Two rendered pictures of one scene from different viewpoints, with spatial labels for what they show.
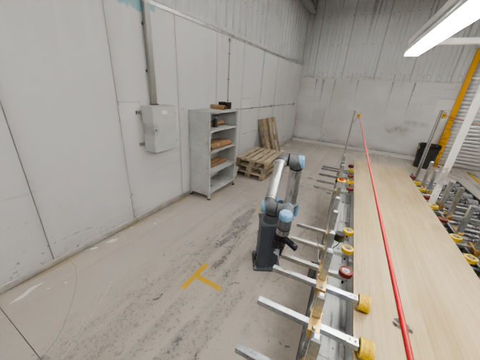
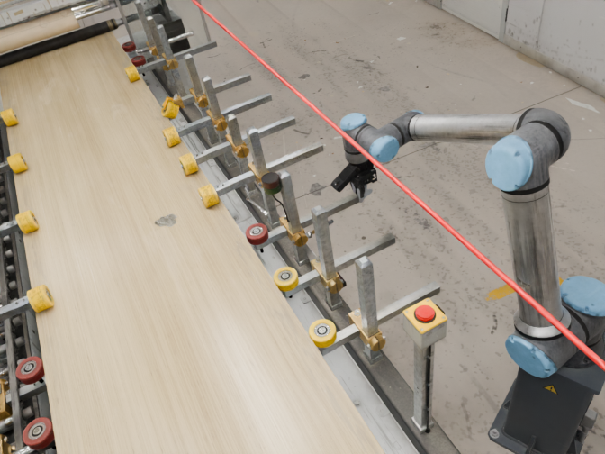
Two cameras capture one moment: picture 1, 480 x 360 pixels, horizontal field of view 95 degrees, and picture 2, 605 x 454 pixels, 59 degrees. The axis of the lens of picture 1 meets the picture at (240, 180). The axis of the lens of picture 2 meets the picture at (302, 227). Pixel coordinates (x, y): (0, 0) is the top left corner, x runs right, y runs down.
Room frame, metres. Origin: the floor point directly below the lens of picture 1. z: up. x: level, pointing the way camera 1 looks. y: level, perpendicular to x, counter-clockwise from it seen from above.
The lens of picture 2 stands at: (2.21, -1.55, 2.19)
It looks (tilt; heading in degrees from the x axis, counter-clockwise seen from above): 43 degrees down; 136
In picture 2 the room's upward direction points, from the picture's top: 11 degrees counter-clockwise
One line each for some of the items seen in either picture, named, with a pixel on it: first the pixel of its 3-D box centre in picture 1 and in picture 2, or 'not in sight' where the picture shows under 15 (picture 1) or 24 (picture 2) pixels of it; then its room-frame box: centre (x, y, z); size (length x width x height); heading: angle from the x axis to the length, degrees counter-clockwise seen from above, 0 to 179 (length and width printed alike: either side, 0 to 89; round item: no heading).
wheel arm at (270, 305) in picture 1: (308, 322); (241, 140); (0.71, -0.36, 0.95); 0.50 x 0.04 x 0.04; 66
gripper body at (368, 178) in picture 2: (280, 240); (361, 169); (1.28, -0.31, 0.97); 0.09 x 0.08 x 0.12; 65
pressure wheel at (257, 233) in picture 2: (343, 276); (258, 240); (1.09, -0.71, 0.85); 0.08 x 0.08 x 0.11
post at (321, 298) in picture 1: (312, 328); (243, 163); (0.73, -0.40, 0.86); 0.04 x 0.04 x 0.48; 66
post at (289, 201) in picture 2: (324, 260); (293, 224); (1.19, -0.61, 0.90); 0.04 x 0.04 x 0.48; 66
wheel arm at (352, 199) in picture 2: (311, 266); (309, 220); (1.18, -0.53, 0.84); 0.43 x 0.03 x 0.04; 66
